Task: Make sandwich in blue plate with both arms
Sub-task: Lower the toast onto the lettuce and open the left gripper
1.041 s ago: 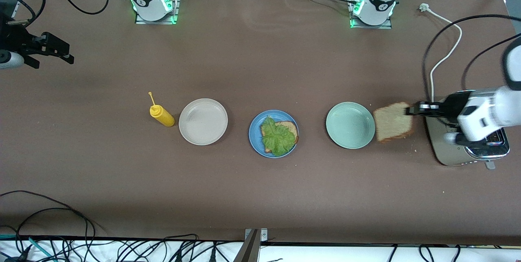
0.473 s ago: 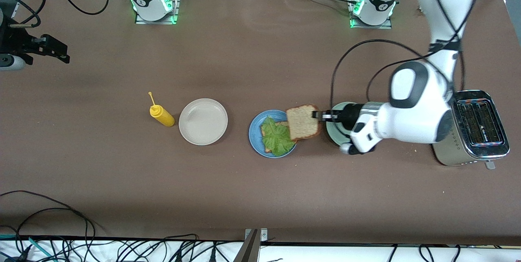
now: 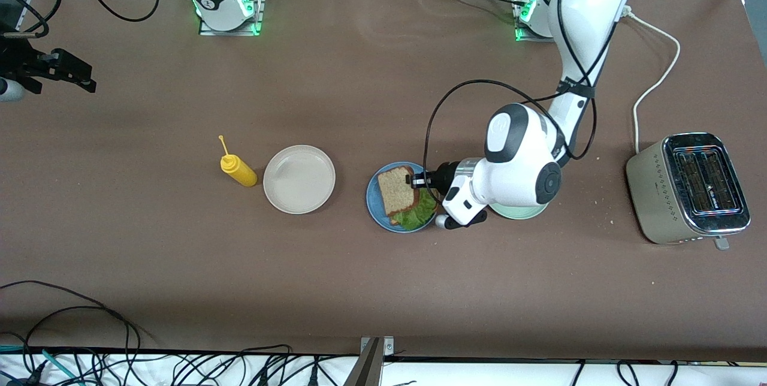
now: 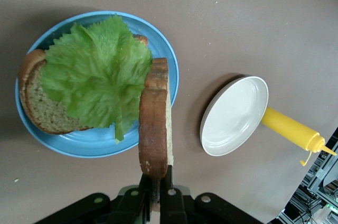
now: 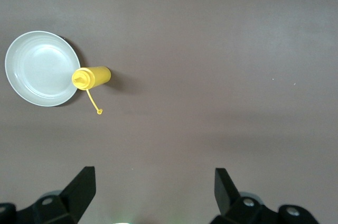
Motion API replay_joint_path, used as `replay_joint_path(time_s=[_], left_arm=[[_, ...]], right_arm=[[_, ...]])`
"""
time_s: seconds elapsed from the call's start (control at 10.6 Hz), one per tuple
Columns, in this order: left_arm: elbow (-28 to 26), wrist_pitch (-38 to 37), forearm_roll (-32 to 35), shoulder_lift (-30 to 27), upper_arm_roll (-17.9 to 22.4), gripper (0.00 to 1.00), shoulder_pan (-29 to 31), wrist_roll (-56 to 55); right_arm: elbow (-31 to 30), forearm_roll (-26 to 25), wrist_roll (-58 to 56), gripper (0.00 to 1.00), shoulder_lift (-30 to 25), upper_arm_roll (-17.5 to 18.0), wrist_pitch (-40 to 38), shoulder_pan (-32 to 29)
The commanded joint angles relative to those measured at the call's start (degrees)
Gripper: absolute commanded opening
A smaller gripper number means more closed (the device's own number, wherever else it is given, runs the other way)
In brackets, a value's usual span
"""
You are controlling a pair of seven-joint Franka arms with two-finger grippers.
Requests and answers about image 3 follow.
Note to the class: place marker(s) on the yellow mustard squeeze bottle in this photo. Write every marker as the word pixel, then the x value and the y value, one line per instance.
pixel 242 173

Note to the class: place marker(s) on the blue round plate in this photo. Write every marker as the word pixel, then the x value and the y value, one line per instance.
pixel 373 200

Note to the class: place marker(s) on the grey aluminium profile post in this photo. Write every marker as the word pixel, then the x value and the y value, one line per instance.
pixel 365 368

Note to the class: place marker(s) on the silver metal bracket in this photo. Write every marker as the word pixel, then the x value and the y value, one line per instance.
pixel 388 345

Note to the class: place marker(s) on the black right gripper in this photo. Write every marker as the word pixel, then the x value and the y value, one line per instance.
pixel 19 64

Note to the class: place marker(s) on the green lettuce leaf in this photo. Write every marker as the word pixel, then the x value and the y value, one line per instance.
pixel 419 212

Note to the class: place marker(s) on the beige round plate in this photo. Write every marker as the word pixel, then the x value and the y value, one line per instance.
pixel 299 179

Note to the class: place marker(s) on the pale green round plate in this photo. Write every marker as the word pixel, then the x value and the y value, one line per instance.
pixel 521 213

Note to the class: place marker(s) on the perforated aluminium frame rail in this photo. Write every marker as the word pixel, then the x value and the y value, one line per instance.
pixel 21 17

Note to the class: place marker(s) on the beige and chrome toaster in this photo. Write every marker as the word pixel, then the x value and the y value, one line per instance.
pixel 656 194

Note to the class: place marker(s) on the brown toasted bread slice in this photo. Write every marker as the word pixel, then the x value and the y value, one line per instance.
pixel 395 191
pixel 392 219

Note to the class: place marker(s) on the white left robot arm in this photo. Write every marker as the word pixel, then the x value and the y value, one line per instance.
pixel 521 170

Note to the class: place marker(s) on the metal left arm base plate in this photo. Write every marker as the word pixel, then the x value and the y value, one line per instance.
pixel 527 37

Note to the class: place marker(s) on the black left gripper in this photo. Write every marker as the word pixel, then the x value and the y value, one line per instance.
pixel 444 177

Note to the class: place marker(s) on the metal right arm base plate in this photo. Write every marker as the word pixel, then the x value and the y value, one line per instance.
pixel 259 8

